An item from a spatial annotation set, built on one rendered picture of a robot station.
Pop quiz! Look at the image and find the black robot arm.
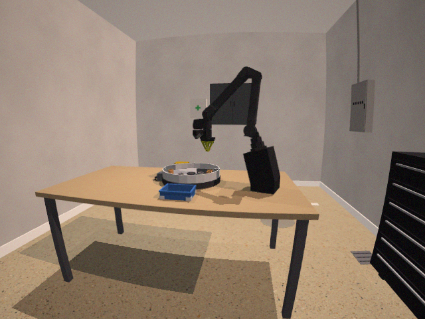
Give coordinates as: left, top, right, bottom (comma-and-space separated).
193, 66, 267, 152

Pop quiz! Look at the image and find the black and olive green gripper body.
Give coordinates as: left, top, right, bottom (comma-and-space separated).
200, 129, 215, 142

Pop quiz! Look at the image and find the blue crate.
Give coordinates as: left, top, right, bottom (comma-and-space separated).
159, 183, 197, 201

